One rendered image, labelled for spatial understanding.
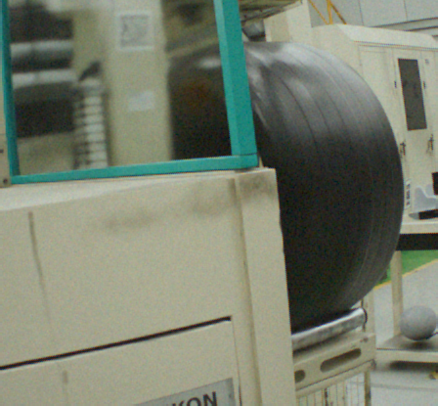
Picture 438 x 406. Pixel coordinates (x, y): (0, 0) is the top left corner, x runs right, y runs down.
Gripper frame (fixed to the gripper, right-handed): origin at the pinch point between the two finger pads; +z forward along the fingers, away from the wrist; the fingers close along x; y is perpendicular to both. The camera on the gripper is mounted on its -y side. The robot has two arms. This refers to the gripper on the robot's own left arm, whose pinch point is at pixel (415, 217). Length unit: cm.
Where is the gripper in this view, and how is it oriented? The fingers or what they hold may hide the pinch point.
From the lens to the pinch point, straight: 145.7
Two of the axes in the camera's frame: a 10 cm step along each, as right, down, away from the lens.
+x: -8.0, 1.2, -5.9
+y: -1.9, -9.8, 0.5
